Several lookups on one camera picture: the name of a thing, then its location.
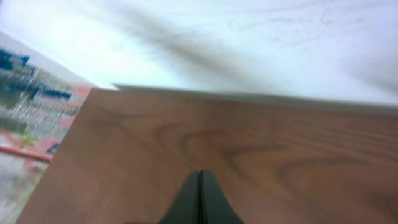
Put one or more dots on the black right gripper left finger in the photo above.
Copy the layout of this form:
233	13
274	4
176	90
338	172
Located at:
185	208

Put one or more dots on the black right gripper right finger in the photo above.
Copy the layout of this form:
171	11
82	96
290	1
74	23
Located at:
214	206

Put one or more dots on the colourful patterned floor mat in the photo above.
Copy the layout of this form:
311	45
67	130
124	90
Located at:
39	101

